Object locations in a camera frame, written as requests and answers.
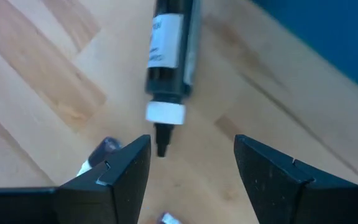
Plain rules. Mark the large black food coloring bottle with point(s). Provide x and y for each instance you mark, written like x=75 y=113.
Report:
x=166 y=46

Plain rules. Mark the teal plastic bin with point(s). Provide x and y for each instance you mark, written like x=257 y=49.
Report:
x=328 y=34

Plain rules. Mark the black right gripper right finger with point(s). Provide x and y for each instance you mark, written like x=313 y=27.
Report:
x=275 y=193

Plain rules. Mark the small dark food coloring bottle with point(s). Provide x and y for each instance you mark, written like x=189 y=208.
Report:
x=102 y=152

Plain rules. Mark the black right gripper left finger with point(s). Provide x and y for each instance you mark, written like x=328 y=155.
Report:
x=120 y=186

